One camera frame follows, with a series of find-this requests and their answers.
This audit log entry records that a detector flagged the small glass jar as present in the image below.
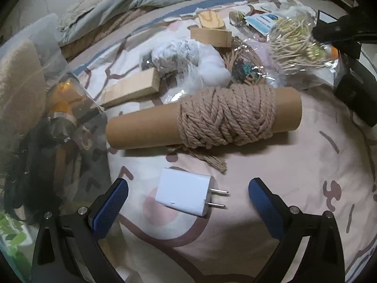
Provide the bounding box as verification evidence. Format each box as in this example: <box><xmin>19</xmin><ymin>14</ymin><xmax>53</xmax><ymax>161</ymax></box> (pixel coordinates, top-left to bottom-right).
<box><xmin>228</xmin><ymin>11</ymin><xmax>246</xmax><ymax>27</ymax></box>

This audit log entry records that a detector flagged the black trinket in clear bag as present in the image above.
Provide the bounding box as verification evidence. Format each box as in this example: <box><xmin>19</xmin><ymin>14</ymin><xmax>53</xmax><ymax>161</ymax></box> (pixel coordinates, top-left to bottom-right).
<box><xmin>138</xmin><ymin>51</ymin><xmax>156</xmax><ymax>71</ymax></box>

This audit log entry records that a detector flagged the bag of brown cords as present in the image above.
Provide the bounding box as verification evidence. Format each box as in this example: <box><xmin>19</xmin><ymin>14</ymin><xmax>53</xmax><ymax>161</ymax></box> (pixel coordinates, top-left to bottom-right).
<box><xmin>219</xmin><ymin>43</ymin><xmax>283</xmax><ymax>90</ymax></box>

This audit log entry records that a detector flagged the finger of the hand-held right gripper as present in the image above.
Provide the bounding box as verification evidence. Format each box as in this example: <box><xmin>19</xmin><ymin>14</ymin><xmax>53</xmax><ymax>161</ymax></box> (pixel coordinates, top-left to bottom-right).
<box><xmin>334</xmin><ymin>59</ymin><xmax>377</xmax><ymax>128</ymax></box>
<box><xmin>312</xmin><ymin>7</ymin><xmax>377</xmax><ymax>60</ymax></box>

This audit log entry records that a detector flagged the oval wooden piece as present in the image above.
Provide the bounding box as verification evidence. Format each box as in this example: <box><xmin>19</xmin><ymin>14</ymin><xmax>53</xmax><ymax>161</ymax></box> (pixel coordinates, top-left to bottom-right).
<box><xmin>198</xmin><ymin>10</ymin><xmax>227</xmax><ymax>30</ymax></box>
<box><xmin>190</xmin><ymin>27</ymin><xmax>233</xmax><ymax>48</ymax></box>

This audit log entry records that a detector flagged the bag of white stuffing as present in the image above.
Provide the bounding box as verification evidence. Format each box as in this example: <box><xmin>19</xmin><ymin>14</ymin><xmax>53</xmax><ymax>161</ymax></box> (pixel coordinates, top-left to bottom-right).
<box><xmin>150</xmin><ymin>40</ymin><xmax>213</xmax><ymax>75</ymax></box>

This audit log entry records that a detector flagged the beige fleece blanket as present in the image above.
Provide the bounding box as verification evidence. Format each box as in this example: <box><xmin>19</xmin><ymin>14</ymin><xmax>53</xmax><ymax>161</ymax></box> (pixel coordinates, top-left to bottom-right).
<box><xmin>60</xmin><ymin>7</ymin><xmax>154</xmax><ymax>59</ymax></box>

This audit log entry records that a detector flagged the white charger plug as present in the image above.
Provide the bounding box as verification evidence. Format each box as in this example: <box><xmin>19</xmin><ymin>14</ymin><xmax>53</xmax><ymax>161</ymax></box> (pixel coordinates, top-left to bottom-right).
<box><xmin>155</xmin><ymin>167</ymin><xmax>229</xmax><ymax>218</ymax></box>

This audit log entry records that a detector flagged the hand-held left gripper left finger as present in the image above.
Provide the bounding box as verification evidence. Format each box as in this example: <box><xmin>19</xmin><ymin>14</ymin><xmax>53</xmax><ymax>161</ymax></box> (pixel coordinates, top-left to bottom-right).
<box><xmin>31</xmin><ymin>178</ymin><xmax>130</xmax><ymax>283</ymax></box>

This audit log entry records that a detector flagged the cardboard tube with rope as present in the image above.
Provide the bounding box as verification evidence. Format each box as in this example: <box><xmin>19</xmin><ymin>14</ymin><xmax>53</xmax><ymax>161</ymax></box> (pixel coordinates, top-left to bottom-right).
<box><xmin>105</xmin><ymin>84</ymin><xmax>303</xmax><ymax>174</ymax></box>

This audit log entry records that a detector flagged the white cotton ball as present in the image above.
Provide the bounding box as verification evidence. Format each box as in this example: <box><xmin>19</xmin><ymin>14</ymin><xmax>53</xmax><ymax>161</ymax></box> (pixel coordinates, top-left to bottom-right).
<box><xmin>193</xmin><ymin>56</ymin><xmax>232</xmax><ymax>87</ymax></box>

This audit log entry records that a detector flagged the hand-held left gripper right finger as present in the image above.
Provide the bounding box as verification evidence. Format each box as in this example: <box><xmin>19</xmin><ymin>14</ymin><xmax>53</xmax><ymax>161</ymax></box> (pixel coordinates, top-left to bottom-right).
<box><xmin>248</xmin><ymin>178</ymin><xmax>346</xmax><ymax>283</ymax></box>

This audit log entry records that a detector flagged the rectangular wooden block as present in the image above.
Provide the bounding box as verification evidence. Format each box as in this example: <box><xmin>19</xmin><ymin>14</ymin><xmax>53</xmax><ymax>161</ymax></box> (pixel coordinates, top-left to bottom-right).
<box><xmin>100</xmin><ymin>67</ymin><xmax>162</xmax><ymax>108</ymax></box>

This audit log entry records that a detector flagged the clear plastic storage bin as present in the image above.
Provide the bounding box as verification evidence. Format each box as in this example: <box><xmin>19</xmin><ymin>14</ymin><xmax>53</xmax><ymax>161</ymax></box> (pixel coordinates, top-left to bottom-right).
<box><xmin>0</xmin><ymin>13</ymin><xmax>124</xmax><ymax>283</ymax></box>

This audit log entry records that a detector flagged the black and white box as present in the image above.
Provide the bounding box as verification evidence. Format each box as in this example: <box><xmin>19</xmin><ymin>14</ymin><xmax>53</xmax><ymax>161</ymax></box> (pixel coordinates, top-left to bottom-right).
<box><xmin>316</xmin><ymin>10</ymin><xmax>339</xmax><ymax>24</ymax></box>

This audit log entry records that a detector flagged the silver bottle orange cap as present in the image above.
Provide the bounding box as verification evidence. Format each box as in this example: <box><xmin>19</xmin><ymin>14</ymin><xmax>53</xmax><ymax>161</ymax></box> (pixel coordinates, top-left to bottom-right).
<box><xmin>327</xmin><ymin>46</ymin><xmax>349</xmax><ymax>83</ymax></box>

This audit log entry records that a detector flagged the cartoon printed blanket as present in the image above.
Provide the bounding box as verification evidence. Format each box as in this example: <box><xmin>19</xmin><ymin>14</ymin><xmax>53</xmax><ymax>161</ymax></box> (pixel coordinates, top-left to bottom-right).
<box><xmin>63</xmin><ymin>0</ymin><xmax>377</xmax><ymax>283</ymax></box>

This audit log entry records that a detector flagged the yellow toy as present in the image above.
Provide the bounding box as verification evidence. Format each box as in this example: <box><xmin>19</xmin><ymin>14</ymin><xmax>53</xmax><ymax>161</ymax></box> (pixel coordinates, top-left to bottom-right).
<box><xmin>47</xmin><ymin>78</ymin><xmax>83</xmax><ymax>145</ymax></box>

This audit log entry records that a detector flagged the green white tissue packet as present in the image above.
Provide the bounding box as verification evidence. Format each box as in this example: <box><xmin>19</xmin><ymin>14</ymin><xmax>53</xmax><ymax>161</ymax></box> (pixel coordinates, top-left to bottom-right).
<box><xmin>0</xmin><ymin>212</ymin><xmax>33</xmax><ymax>272</ymax></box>

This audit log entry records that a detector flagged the blue and white packet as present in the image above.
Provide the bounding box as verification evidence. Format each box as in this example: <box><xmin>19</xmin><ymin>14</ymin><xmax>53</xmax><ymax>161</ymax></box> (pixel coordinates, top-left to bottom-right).
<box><xmin>244</xmin><ymin>12</ymin><xmax>285</xmax><ymax>34</ymax></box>

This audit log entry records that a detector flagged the bag of beige strings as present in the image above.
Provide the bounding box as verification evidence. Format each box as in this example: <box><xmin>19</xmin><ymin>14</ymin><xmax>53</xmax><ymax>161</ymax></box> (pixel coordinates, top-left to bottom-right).
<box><xmin>266</xmin><ymin>7</ymin><xmax>345</xmax><ymax>77</ymax></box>

